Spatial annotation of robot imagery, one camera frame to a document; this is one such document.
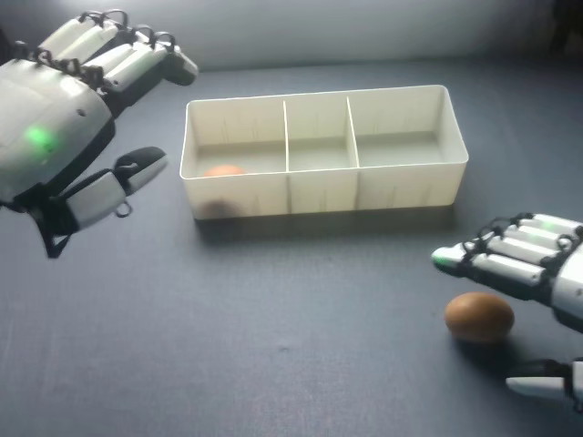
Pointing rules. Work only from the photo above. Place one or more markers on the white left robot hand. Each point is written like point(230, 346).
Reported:
point(41, 114)

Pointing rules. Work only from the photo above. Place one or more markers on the cream three-compartment tray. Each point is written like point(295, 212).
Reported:
point(319, 191)

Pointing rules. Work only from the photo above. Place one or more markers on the grey table cloth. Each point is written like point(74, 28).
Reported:
point(228, 341)

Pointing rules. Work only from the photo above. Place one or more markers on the brown egg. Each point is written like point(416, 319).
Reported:
point(479, 317)
point(223, 171)

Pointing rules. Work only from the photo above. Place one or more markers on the white backdrop sheet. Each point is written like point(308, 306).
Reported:
point(319, 32)

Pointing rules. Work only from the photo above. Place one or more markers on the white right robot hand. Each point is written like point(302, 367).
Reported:
point(514, 255)

